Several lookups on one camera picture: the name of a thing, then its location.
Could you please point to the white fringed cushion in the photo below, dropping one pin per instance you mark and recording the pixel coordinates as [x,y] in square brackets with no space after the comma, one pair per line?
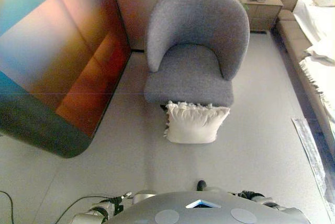
[193,127]

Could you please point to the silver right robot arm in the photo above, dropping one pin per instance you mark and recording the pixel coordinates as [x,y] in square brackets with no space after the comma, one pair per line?
[264,200]

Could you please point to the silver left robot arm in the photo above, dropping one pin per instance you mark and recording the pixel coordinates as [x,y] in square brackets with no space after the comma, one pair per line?
[96,212]

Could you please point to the grey fabric armchair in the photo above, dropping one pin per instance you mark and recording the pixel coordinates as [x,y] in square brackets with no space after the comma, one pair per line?
[196,25]

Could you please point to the silver right robot leg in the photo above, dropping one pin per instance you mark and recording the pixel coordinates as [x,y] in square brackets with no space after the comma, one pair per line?
[209,188]

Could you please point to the silver robot leg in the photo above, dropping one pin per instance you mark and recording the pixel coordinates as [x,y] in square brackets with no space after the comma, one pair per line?
[144,196]
[209,188]

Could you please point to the silver left robot leg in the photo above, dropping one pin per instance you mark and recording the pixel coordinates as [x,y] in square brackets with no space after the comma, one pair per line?
[144,196]

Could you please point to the dark wooden cabinet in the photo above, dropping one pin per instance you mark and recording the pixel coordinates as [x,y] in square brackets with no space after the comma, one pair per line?
[65,64]

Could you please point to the grey robot torso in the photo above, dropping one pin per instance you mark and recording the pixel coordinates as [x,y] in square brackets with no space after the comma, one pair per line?
[204,213]

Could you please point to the beige wooden nightstand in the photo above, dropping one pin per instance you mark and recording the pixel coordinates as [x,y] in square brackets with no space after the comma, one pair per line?
[261,12]

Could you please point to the grey patterned rug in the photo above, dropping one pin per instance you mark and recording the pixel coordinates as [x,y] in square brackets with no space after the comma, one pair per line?
[311,148]

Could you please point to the cream fringed blanket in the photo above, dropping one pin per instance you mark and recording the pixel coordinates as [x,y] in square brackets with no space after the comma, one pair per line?
[322,77]

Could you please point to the white bed duvet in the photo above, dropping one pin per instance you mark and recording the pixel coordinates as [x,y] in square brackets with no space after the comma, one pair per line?
[314,17]

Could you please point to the beige upholstered bed frame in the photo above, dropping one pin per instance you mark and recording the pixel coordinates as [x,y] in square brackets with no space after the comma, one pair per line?
[293,33]

